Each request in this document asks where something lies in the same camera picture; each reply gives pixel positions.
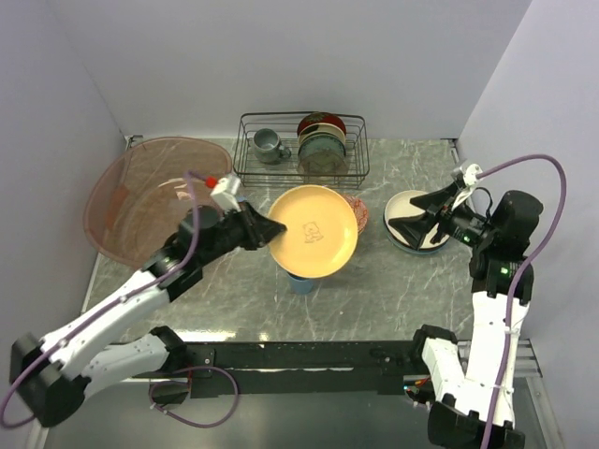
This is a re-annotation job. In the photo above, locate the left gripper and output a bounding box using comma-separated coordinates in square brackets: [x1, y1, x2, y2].
[197, 198, 285, 266]

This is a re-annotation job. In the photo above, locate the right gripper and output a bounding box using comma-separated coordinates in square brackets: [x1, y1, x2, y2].
[388, 180, 496, 247]

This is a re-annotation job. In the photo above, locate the cream white bear plate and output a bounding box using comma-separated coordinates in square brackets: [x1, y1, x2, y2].
[383, 190, 449, 250]

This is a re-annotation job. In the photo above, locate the yellow bear plate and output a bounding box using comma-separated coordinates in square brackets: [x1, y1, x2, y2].
[269, 184, 358, 279]

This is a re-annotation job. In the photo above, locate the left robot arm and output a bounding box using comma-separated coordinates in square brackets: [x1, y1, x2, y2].
[8, 201, 286, 427]

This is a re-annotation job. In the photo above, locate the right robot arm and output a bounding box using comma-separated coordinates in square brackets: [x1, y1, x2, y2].
[384, 183, 543, 448]

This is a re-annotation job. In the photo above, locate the pink transparent plastic bin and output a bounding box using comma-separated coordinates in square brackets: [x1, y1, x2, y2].
[83, 137, 233, 268]

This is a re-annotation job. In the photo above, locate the blue bottom plate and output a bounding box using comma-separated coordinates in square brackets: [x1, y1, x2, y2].
[386, 233, 448, 256]

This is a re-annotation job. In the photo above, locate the red patterned bowl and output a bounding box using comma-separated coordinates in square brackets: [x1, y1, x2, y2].
[342, 194, 369, 234]

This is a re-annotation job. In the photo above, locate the blue upright plastic cup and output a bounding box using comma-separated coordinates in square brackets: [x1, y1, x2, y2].
[287, 272, 321, 295]

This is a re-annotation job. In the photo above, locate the grey-green ceramic mug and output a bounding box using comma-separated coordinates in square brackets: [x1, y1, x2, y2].
[251, 128, 291, 165]

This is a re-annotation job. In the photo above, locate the clear glass plate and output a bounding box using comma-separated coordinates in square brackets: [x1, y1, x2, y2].
[298, 148, 349, 183]

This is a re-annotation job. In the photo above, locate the cream yellow plate in rack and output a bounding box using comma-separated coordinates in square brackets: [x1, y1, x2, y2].
[298, 123, 346, 144]

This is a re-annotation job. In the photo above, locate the red floral plate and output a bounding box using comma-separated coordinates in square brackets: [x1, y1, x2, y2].
[297, 111, 347, 137]

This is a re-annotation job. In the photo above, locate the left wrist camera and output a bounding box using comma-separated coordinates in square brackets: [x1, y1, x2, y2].
[204, 174, 241, 212]

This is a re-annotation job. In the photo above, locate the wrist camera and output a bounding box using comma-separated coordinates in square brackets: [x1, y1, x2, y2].
[204, 174, 241, 212]
[452, 162, 483, 195]

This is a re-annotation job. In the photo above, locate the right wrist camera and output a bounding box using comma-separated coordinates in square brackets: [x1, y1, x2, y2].
[452, 162, 483, 195]

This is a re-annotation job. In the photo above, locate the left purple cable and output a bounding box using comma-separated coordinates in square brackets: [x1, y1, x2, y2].
[0, 168, 240, 429]

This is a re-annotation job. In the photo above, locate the purple cable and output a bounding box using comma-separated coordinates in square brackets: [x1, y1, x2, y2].
[475, 154, 567, 449]
[0, 168, 240, 429]

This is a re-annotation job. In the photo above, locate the black wire dish rack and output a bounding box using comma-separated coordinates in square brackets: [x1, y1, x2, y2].
[233, 111, 371, 189]

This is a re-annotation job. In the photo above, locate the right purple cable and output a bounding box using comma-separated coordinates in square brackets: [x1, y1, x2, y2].
[475, 154, 567, 449]

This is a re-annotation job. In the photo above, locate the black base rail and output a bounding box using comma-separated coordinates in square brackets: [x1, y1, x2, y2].
[137, 340, 429, 398]

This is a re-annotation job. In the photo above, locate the aluminium frame rail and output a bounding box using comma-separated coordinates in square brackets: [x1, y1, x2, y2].
[25, 339, 556, 449]

